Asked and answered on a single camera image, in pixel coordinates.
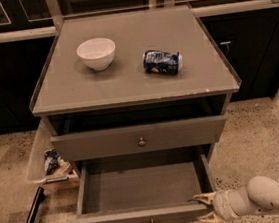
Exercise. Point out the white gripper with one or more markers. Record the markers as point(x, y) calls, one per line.
point(220, 202)

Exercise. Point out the grey drawer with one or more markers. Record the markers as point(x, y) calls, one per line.
point(138, 139)
point(156, 187)

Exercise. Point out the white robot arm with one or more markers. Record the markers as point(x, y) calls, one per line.
point(260, 196)

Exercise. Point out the grey top drawer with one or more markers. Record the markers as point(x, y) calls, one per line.
point(138, 139)

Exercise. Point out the grey drawer cabinet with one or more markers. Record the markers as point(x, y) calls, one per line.
point(74, 98)

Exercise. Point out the crushed blue soda can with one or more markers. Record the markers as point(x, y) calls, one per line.
point(162, 62)

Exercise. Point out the blue snack bag in bin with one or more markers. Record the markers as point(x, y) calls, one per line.
point(51, 163)

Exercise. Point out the black bar on floor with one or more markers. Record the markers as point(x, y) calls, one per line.
point(39, 197)

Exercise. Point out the clear plastic bin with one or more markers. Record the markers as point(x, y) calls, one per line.
point(63, 177)

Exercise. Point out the white ceramic bowl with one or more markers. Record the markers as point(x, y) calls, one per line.
point(97, 53)

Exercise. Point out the metal window frame rail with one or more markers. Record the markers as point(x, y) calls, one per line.
point(13, 34)

